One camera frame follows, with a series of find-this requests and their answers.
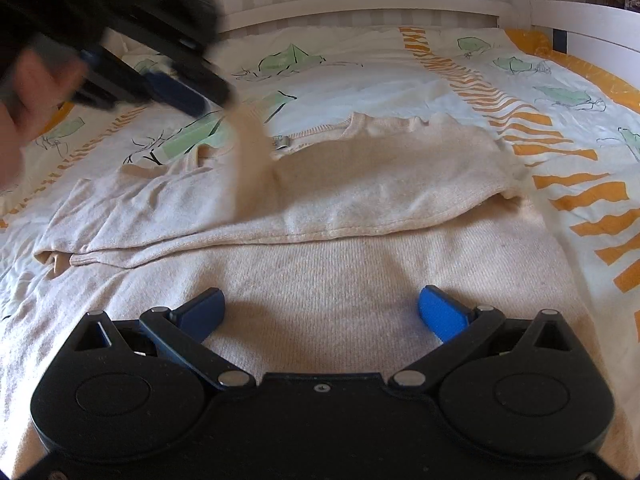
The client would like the beige knit sweater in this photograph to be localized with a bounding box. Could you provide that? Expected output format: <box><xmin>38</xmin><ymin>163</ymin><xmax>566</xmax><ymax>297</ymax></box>
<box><xmin>0</xmin><ymin>102</ymin><xmax>626</xmax><ymax>480</ymax></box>

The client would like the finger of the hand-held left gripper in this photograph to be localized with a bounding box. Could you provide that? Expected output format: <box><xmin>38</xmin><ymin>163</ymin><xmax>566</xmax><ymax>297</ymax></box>
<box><xmin>169</xmin><ymin>52</ymin><xmax>237</xmax><ymax>110</ymax></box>
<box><xmin>72</xmin><ymin>46</ymin><xmax>207</xmax><ymax>117</ymax></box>

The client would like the printed white bed cover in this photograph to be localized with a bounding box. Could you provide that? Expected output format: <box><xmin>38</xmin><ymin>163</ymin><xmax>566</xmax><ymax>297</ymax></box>
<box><xmin>0</xmin><ymin>22</ymin><xmax>640</xmax><ymax>480</ymax></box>

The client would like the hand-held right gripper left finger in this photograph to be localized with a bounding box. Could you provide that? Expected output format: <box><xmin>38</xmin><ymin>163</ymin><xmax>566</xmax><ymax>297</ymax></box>
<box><xmin>70</xmin><ymin>287</ymin><xmax>257</xmax><ymax>391</ymax></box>

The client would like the person's left hand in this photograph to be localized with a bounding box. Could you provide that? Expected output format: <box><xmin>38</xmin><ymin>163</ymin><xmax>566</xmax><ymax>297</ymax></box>
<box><xmin>0</xmin><ymin>52</ymin><xmax>87</xmax><ymax>192</ymax></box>

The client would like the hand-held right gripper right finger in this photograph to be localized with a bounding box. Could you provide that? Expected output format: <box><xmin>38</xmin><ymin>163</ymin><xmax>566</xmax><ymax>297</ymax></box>
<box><xmin>389</xmin><ymin>285</ymin><xmax>574</xmax><ymax>391</ymax></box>

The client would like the white bed frame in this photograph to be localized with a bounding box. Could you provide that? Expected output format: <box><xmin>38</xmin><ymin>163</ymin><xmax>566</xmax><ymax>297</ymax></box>
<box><xmin>215</xmin><ymin>0</ymin><xmax>640</xmax><ymax>77</ymax></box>

